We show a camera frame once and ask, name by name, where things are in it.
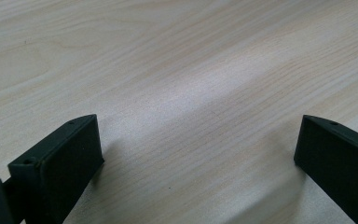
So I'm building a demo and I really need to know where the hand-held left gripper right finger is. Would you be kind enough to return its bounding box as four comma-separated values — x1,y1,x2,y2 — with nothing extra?
293,114,358,224

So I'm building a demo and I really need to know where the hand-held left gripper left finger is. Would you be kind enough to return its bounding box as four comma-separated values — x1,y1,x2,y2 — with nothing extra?
7,113,105,224

